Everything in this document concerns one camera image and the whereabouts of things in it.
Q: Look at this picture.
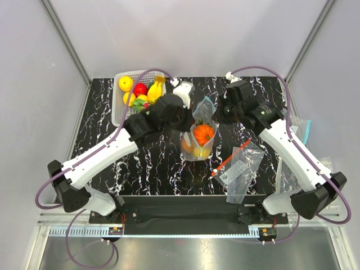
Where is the red toy apple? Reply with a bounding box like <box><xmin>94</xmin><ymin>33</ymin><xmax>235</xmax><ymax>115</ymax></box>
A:
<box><xmin>133</xmin><ymin>83</ymin><xmax>148</xmax><ymax>97</ymax></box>

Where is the toy pineapple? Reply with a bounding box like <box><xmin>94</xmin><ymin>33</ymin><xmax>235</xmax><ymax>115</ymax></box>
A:
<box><xmin>181</xmin><ymin>119</ymin><xmax>205</xmax><ymax>156</ymax></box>

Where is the orange toy tangerine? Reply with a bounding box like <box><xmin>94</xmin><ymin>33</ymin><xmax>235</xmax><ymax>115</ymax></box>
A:
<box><xmin>193</xmin><ymin>124</ymin><xmax>214</xmax><ymax>147</ymax></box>

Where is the teal zipper clear bag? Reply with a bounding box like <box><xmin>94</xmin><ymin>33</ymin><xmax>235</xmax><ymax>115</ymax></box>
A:
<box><xmin>181</xmin><ymin>97</ymin><xmax>217</xmax><ymax>161</ymax></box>

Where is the white plastic fruit basket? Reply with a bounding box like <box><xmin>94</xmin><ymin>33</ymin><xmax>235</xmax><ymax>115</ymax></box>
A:
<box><xmin>111</xmin><ymin>70</ymin><xmax>167</xmax><ymax>127</ymax></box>

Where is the yellow toy mango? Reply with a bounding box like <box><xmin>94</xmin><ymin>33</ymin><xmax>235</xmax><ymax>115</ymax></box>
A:
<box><xmin>192</xmin><ymin>147</ymin><xmax>212</xmax><ymax>160</ymax></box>

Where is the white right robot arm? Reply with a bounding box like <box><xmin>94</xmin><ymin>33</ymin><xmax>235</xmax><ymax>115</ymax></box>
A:
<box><xmin>212</xmin><ymin>78</ymin><xmax>347</xmax><ymax>223</ymax></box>

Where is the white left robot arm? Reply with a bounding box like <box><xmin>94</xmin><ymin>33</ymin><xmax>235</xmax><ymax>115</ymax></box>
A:
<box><xmin>53</xmin><ymin>93</ymin><xmax>195</xmax><ymax>223</ymax></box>

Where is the red zipper clear bag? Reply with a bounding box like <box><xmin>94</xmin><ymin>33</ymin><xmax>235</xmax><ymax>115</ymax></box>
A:
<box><xmin>211</xmin><ymin>140</ymin><xmax>264</xmax><ymax>204</ymax></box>

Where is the yellow toy banana bunch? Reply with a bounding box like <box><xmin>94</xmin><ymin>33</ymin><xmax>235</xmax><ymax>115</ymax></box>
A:
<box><xmin>147</xmin><ymin>76</ymin><xmax>165</xmax><ymax>104</ymax></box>

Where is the yellow toy lemon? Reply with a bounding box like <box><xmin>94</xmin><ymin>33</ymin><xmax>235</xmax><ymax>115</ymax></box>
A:
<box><xmin>123</xmin><ymin>92</ymin><xmax>136</xmax><ymax>107</ymax></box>
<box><xmin>137</xmin><ymin>94</ymin><xmax>148</xmax><ymax>102</ymax></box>

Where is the toy dragon fruit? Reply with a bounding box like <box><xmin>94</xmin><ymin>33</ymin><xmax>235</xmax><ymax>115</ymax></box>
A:
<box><xmin>132</xmin><ymin>98</ymin><xmax>150</xmax><ymax>113</ymax></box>

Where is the black marble pattern mat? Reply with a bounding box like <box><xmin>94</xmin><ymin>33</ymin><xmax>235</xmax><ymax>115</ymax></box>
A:
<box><xmin>72</xmin><ymin>78</ymin><xmax>279</xmax><ymax>195</ymax></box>

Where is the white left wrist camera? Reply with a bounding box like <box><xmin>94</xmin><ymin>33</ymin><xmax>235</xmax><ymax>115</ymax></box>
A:
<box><xmin>170</xmin><ymin>78</ymin><xmax>195</xmax><ymax>109</ymax></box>

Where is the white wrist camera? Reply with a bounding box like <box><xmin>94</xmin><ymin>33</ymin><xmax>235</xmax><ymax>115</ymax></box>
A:
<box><xmin>225</xmin><ymin>71</ymin><xmax>242</xmax><ymax>84</ymax></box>
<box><xmin>170</xmin><ymin>78</ymin><xmax>195</xmax><ymax>109</ymax></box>

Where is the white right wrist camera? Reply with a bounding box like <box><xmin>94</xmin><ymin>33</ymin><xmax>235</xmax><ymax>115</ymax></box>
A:
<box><xmin>225</xmin><ymin>71</ymin><xmax>242</xmax><ymax>84</ymax></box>

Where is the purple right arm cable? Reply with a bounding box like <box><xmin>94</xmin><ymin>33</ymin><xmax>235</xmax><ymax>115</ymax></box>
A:
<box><xmin>227</xmin><ymin>65</ymin><xmax>352</xmax><ymax>224</ymax></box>

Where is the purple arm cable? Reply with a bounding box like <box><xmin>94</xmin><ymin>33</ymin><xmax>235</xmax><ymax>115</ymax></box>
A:
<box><xmin>35</xmin><ymin>67</ymin><xmax>175</xmax><ymax>210</ymax></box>
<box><xmin>227</xmin><ymin>65</ymin><xmax>352</xmax><ymax>224</ymax></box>

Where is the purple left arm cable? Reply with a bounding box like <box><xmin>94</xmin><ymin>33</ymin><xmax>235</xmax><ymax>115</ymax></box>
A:
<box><xmin>35</xmin><ymin>67</ymin><xmax>175</xmax><ymax>210</ymax></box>

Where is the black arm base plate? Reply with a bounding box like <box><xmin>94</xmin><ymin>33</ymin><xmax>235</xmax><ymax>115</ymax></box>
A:
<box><xmin>89</xmin><ymin>195</ymin><xmax>289</xmax><ymax>234</ymax></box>

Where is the right aluminium frame post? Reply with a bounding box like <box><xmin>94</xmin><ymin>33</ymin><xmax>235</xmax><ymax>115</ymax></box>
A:
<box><xmin>285</xmin><ymin>0</ymin><xmax>337</xmax><ymax>84</ymax></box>

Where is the aluminium frame post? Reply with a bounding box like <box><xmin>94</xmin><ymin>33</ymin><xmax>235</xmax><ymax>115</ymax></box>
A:
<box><xmin>285</xmin><ymin>0</ymin><xmax>337</xmax><ymax>84</ymax></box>
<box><xmin>39</xmin><ymin>0</ymin><xmax>92</xmax><ymax>87</ymax></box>

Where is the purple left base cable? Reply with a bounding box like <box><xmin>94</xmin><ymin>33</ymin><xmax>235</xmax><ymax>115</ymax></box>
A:
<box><xmin>65</xmin><ymin>210</ymin><xmax>119</xmax><ymax>267</ymax></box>

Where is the white slotted cable duct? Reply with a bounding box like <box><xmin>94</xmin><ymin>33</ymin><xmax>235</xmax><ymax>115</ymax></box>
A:
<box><xmin>49</xmin><ymin>227</ymin><xmax>262</xmax><ymax>239</ymax></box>

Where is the left aluminium frame post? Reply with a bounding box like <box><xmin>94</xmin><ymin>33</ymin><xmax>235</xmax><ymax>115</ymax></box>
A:
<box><xmin>39</xmin><ymin>0</ymin><xmax>92</xmax><ymax>87</ymax></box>

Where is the aluminium front rail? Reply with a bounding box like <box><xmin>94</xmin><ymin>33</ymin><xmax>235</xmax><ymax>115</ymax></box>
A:
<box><xmin>38</xmin><ymin>205</ymin><xmax>345</xmax><ymax>227</ymax></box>

